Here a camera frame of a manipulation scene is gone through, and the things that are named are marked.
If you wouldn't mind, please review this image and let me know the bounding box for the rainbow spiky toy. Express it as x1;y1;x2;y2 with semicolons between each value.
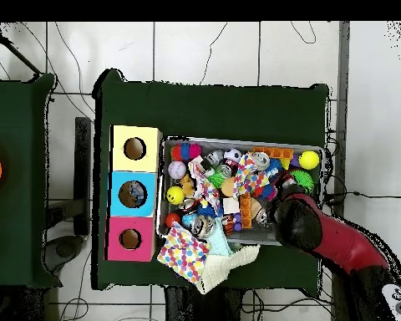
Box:
171;143;204;162

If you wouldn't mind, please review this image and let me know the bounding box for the white baseball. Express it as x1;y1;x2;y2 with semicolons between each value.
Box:
167;160;188;180

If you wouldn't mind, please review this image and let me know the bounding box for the grey floor stand base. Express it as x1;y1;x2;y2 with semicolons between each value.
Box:
43;199;88;272

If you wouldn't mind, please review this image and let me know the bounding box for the yellow smiley ball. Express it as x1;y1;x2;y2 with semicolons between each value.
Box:
165;185;186;206

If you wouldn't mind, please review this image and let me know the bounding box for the cream muslin cloth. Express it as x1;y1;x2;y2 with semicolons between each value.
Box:
195;243;261;295

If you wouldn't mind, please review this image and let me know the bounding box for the black floor cable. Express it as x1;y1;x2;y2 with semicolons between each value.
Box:
322;189;401;206

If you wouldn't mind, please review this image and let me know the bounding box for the mint green cloth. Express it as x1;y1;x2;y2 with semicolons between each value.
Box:
206;223;234;258

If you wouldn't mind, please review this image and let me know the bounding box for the black and white soccer ball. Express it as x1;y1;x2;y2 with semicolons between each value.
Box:
223;148;243;166

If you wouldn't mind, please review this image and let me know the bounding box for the small polka dot cloth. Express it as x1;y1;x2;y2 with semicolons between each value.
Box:
232;155;270;198

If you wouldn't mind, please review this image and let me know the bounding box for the large polka dot cloth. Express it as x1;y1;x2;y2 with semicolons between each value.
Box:
156;223;211;285

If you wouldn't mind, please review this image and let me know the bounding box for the crushed red black can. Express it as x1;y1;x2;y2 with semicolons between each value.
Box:
255;206;274;227

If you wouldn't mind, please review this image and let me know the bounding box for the crushed silver can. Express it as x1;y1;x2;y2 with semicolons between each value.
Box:
251;152;272;172

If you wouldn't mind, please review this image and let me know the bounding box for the wooden box with three holes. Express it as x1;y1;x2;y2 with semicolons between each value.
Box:
106;125;164;263

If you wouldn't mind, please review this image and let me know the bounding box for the shallow clear bin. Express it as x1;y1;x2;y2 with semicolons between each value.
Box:
155;135;325;248

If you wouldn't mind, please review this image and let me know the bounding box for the large green spiky ball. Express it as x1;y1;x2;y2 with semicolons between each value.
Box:
290;169;315;194

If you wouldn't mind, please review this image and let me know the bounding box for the green covered side table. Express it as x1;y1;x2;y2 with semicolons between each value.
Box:
0;73;58;288

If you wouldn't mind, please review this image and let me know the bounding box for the black flat panel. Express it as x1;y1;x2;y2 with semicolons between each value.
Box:
74;116;94;237

